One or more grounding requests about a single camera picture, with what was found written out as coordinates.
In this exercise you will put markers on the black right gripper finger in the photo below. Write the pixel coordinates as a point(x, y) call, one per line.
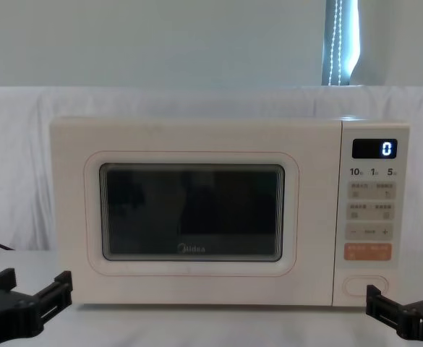
point(383, 307)

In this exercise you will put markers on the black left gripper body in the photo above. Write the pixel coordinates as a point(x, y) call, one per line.
point(5, 318)

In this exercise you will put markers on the cream microwave oven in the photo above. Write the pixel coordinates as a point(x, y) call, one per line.
point(196, 141)

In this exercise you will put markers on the white curtain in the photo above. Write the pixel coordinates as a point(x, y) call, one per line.
point(402, 39)
point(153, 39)

